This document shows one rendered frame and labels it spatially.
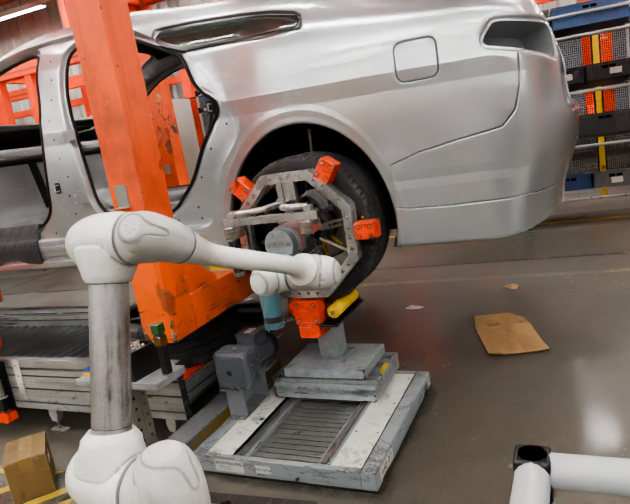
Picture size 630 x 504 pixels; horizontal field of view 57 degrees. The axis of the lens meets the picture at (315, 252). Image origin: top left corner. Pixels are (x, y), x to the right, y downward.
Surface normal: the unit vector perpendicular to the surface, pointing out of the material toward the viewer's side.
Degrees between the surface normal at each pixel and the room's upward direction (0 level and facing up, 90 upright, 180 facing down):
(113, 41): 90
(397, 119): 90
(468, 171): 90
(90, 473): 71
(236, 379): 90
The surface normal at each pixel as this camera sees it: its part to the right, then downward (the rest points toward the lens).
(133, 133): 0.90, -0.06
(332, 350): -0.40, 0.25
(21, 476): 0.42, 0.12
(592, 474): -0.42, -0.33
